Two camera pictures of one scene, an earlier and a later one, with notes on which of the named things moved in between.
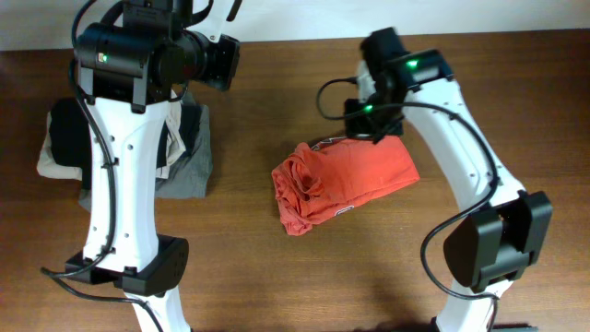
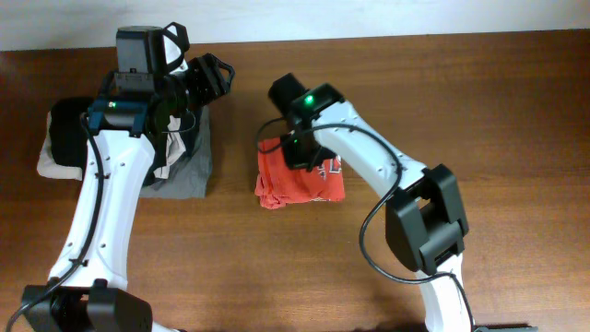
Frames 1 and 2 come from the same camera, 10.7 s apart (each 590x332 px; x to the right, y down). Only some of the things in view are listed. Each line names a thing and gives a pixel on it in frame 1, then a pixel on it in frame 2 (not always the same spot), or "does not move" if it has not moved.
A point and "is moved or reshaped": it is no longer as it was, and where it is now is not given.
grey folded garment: [190, 176] does not move
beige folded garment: [175, 145] does not move
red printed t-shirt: [333, 175] is moved or reshaped
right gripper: [356, 129] -> [293, 157]
